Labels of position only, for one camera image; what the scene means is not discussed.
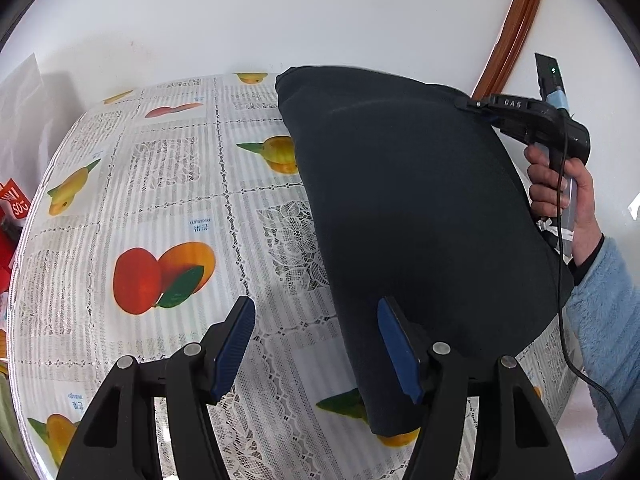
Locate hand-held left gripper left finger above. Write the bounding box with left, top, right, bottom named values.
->
left=56, top=296, right=257, bottom=480

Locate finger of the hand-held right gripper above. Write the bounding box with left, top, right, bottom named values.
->
left=454, top=95, right=501, bottom=124

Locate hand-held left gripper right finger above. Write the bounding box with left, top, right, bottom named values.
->
left=377, top=296, right=576, bottom=480

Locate black sweatshirt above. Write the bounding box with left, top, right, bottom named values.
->
left=275, top=65, right=573, bottom=436

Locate person's right forearm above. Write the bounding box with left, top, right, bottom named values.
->
left=567, top=234, right=640, bottom=466

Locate person's right hand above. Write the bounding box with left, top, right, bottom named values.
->
left=525, top=141, right=606, bottom=268

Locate brown wooden door trim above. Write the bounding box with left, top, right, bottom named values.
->
left=470, top=0, right=548, bottom=98

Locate fruit print lace tablecloth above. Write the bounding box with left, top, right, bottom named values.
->
left=10, top=72, right=583, bottom=480

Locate red paper bag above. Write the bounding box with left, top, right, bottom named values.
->
left=0, top=177, right=33, bottom=271

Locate white plastic bag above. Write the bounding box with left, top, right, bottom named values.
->
left=0, top=52, right=51, bottom=196

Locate black cable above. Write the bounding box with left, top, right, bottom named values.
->
left=556, top=110, right=631, bottom=443

